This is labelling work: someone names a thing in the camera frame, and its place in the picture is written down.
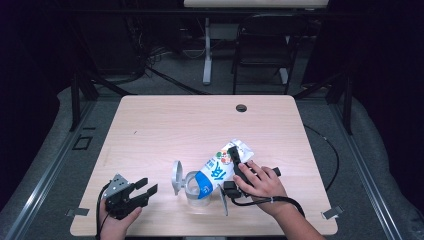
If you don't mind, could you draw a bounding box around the bundle of floor cables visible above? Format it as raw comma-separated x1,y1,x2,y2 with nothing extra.
144,45,208,66

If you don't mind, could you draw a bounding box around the aluminium floor rail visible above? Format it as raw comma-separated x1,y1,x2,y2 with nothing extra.
3,99,98,240
328,103,404,240

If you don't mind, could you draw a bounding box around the black metal stand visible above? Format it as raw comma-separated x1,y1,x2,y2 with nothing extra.
69,71,138,132
293,71,354,136

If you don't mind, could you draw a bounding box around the right hand-held gripper cable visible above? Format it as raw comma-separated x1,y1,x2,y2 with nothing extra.
229,195,306,218

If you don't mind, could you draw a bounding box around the person's left hand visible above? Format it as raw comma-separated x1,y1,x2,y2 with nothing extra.
98,201,143,235

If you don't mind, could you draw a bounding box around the white and blue pouch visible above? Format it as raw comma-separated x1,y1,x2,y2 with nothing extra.
193,138,255,200

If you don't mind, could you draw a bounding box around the person's right hand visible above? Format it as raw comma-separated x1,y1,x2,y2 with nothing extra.
232,160,289,215

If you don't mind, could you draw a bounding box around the clear jar with white lid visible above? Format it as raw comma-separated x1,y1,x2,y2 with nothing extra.
171,160,212,208

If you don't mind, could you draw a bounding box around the black folding chair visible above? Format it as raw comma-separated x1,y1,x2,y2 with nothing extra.
231,13,309,95

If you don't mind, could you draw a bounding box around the white desk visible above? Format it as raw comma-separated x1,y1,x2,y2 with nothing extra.
183,0,329,86

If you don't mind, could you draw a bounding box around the grey tape strip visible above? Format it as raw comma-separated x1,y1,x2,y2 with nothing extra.
321,205,344,220
65,208,90,217

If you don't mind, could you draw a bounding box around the thick black floor cable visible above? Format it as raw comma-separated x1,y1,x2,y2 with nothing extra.
145,65,210,96

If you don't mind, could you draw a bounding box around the left hand-held gripper cable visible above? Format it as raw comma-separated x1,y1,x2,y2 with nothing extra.
95,181,113,240

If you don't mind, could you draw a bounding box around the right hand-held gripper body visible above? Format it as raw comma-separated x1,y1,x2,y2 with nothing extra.
218,166,283,217

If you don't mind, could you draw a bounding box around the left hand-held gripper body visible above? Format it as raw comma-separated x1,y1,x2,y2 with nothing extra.
102,173,150,221

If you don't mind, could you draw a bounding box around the thin black floor cable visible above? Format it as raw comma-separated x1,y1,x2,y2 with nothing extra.
303,123,340,193

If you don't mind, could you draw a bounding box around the hand-held gripper cable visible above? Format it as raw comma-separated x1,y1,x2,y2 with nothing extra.
95,181,113,240
229,195,306,218

